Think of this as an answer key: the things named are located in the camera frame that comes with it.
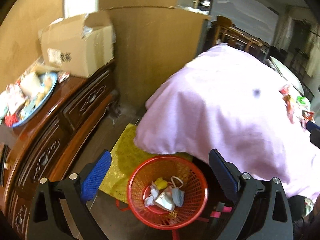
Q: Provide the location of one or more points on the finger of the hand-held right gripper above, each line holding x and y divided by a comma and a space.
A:
315, 135

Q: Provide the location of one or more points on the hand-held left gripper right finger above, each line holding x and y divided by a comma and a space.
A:
225, 172

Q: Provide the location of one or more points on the white pillow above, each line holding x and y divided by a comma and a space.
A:
287, 76

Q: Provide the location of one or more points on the purple printed blanket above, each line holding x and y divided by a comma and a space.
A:
225, 105

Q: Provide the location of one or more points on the red snack packet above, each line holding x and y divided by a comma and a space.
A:
63, 77

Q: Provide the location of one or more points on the carved wooden dresser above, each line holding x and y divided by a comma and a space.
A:
50, 140

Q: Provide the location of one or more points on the large cardboard panel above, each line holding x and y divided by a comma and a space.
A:
155, 55

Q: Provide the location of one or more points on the blue plate of snacks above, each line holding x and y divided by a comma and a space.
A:
25, 92

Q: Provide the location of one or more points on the grey face mask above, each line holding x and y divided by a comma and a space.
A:
178, 196

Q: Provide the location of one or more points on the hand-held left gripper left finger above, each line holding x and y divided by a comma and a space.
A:
96, 177

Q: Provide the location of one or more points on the crumpled trash in basket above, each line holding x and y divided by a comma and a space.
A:
165, 201

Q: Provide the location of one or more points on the red plastic mesh basket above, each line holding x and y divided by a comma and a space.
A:
140, 180

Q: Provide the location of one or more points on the yellow floor mat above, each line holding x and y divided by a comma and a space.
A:
122, 155

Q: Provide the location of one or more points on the wooden chair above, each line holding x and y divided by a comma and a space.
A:
237, 35

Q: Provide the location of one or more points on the open cardboard box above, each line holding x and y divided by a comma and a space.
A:
80, 52

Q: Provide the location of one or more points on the green carton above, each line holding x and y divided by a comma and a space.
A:
303, 102

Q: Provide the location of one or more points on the crumpled white tissue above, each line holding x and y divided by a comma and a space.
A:
152, 195

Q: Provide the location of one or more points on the yellow crumpled paper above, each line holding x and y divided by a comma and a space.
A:
161, 183

